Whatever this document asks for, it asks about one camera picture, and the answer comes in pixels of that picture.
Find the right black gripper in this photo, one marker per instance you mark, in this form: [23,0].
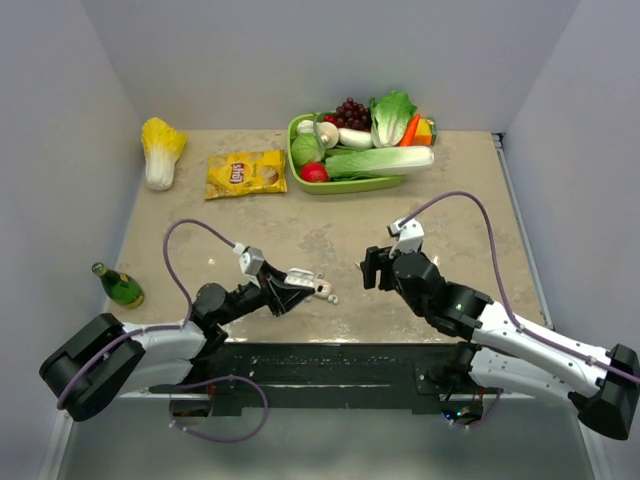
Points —
[380,259]

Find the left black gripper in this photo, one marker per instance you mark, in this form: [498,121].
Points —
[280,296]

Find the white earbud charging case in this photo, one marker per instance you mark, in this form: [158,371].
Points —
[300,277]

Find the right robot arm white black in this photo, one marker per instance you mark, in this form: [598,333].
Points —
[505,351]

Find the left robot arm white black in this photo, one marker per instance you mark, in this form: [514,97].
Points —
[108,358]

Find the beige earbud case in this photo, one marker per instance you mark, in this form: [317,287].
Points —
[322,289]

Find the green plastic basket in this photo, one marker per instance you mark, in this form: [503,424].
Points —
[331,187]

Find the long white green cabbage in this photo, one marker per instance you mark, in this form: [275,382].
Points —
[382,162]

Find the red apple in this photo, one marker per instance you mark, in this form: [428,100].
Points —
[314,172]

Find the yellow Lays chips bag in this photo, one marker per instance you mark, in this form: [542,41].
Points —
[245,173]

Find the white daikon radish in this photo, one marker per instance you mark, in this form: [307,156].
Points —
[355,138]

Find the orange carrot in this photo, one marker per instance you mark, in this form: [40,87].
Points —
[410,132]

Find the round green cabbage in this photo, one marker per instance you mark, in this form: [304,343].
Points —
[306,149]

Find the beige mushroom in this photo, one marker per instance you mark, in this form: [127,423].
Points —
[327,133]

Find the orange pumpkin slice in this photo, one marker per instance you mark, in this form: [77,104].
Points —
[426,133]

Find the green leafy lettuce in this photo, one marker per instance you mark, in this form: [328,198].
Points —
[390,117]

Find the purple grapes bunch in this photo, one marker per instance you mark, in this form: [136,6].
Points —
[353,115]

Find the green champagne bottle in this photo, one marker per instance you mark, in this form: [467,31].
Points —
[121,288]

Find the yellow napa cabbage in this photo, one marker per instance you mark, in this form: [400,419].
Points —
[163,146]

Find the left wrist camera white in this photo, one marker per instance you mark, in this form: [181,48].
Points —
[251,259]

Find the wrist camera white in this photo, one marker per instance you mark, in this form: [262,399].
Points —
[251,259]
[408,236]

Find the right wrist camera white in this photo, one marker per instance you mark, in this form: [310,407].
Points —
[408,236]

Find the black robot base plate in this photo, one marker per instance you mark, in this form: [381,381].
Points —
[420,378]

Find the aluminium frame rail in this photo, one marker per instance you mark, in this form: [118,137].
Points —
[497,139]

